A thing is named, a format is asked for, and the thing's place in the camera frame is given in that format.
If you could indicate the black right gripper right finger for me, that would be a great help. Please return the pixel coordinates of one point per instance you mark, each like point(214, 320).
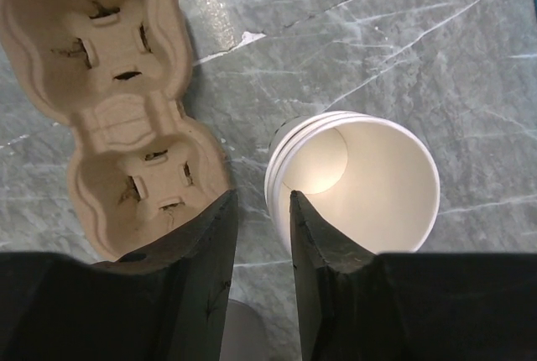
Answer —
point(356, 305)

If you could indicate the brown pulp cup carrier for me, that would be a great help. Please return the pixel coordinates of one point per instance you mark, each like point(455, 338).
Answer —
point(115, 73)

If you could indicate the stack of white paper cups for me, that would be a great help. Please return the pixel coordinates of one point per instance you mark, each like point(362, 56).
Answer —
point(308, 154)

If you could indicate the white paper cup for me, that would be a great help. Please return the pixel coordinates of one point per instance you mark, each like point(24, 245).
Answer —
point(389, 196)

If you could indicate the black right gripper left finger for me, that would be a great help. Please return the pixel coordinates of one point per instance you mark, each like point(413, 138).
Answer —
point(164, 301)

